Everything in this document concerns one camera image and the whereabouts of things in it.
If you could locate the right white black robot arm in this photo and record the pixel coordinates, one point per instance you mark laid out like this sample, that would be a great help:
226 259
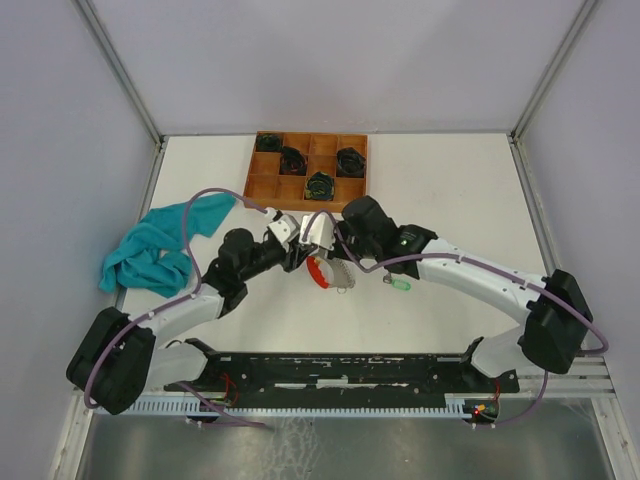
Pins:
551 313

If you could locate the rolled dark tie right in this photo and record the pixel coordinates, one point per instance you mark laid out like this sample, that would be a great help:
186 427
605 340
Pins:
350 163

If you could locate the grey slotted cable duct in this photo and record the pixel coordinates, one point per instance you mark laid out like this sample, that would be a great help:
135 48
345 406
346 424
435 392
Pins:
189 406

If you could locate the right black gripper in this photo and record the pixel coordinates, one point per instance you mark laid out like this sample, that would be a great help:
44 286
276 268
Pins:
343 225

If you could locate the rolled dark tie top left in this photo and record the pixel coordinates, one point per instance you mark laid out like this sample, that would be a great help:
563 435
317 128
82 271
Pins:
268 142

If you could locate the rolled dark tie centre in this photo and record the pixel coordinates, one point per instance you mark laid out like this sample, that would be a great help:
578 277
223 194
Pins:
292 162

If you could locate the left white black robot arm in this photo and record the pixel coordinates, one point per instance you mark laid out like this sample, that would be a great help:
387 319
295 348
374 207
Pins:
119 356

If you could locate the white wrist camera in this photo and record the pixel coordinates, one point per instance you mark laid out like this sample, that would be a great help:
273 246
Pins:
283 227
317 230

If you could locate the wooden compartment tray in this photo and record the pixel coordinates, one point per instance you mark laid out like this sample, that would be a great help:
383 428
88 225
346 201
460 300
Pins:
307 171

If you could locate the rolled dark tie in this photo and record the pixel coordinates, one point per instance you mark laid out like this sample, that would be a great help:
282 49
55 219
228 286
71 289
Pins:
292 162
268 142
350 163

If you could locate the key with green tag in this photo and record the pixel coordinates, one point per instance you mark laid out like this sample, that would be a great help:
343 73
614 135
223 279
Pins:
396 283

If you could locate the teal cloth towel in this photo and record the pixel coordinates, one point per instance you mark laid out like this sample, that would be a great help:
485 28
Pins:
152 256

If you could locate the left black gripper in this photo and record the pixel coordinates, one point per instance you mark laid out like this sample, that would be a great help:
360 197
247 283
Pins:
294 260

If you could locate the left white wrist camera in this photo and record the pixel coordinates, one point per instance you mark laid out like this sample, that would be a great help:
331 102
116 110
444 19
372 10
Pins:
283 227

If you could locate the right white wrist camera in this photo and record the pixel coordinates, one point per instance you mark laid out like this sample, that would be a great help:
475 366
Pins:
317 230

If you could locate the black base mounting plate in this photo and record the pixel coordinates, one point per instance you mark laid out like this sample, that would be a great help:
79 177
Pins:
344 380

